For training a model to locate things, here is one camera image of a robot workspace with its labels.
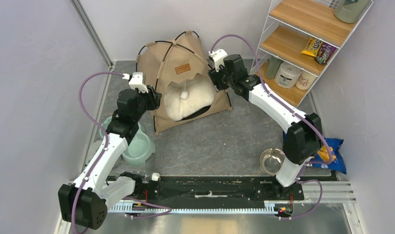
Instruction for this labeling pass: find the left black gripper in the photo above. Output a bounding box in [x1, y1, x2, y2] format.
[132, 85, 162, 121]

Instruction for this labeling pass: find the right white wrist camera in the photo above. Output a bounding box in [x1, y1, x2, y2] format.
[208, 49, 228, 72]

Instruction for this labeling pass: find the white pompom cat toy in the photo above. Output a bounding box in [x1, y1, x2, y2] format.
[180, 91, 189, 100]

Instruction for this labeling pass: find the white fluffy pillow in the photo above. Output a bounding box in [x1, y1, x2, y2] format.
[163, 76, 215, 121]

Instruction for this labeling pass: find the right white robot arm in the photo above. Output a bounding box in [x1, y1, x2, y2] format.
[208, 50, 322, 199]

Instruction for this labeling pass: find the cream printed cup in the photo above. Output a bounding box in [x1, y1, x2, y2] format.
[295, 71, 317, 90]

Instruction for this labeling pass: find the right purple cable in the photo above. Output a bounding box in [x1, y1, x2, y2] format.
[209, 34, 335, 221]

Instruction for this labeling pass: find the blue Doritos chip bag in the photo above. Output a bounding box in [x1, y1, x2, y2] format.
[282, 132, 347, 175]

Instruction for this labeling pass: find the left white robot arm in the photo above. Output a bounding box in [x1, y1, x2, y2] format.
[58, 85, 162, 230]

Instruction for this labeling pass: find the mint green pet bowl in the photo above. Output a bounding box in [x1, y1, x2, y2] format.
[93, 117, 156, 168]

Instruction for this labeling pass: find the white toilet paper roll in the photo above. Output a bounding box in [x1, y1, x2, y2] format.
[274, 61, 302, 89]

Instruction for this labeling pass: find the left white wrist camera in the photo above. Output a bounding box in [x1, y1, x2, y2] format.
[122, 72, 149, 94]

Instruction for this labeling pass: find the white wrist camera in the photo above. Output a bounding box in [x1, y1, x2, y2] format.
[208, 49, 228, 72]
[122, 72, 149, 94]

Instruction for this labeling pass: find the grey-green jar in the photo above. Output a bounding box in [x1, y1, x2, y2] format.
[334, 0, 371, 24]

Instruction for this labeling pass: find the clear plastic bottle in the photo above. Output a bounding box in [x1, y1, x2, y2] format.
[125, 171, 160, 181]

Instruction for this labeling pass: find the long black tent pole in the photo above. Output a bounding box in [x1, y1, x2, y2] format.
[166, 33, 231, 110]

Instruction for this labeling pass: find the white wire wooden shelf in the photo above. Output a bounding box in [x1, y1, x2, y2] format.
[247, 0, 375, 109]

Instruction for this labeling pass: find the green cylinder bottle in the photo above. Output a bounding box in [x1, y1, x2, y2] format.
[265, 56, 283, 79]

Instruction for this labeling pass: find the yellow M&M's bag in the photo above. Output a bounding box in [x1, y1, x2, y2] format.
[301, 37, 323, 58]

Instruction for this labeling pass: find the stainless steel bowl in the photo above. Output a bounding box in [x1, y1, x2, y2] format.
[259, 148, 286, 176]

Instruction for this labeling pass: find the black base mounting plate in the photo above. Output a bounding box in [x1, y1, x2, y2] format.
[131, 175, 304, 209]

